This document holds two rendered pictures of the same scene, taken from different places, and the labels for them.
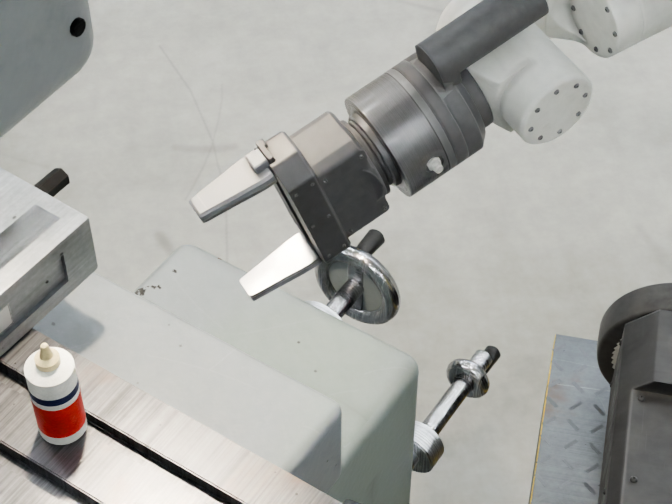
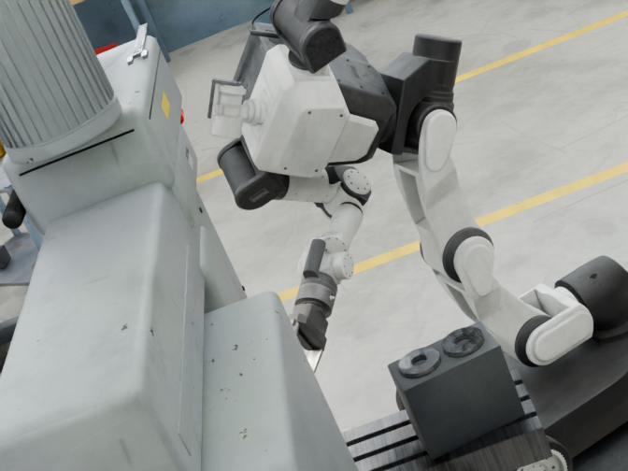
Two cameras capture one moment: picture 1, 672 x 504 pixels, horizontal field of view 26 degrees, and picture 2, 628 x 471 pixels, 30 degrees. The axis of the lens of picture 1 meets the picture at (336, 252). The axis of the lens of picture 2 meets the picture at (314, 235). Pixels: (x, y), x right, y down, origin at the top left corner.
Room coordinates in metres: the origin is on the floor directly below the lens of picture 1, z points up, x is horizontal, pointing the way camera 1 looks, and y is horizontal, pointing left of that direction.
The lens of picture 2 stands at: (-1.34, 1.01, 2.42)
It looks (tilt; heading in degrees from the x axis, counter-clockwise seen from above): 25 degrees down; 332
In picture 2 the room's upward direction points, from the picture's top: 23 degrees counter-clockwise
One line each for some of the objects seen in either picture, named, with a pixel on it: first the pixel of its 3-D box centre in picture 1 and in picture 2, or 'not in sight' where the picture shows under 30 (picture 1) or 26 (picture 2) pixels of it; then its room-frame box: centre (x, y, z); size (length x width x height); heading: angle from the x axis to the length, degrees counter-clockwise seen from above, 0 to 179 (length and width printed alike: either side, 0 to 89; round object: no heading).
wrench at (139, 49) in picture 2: not in sight; (140, 41); (0.74, 0.10, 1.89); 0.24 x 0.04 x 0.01; 147
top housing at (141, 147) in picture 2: not in sight; (100, 127); (0.67, 0.28, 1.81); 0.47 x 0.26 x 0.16; 147
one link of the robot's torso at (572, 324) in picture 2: not in sight; (540, 325); (0.79, -0.64, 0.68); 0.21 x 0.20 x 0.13; 78
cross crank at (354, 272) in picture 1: (340, 303); not in sight; (1.09, -0.01, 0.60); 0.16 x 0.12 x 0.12; 147
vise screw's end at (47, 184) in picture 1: (47, 187); not in sight; (0.94, 0.27, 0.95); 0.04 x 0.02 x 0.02; 144
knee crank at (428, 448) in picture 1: (450, 400); not in sight; (1.04, -0.14, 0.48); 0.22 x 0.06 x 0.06; 147
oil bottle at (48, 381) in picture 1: (54, 387); not in sight; (0.71, 0.23, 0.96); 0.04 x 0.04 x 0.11
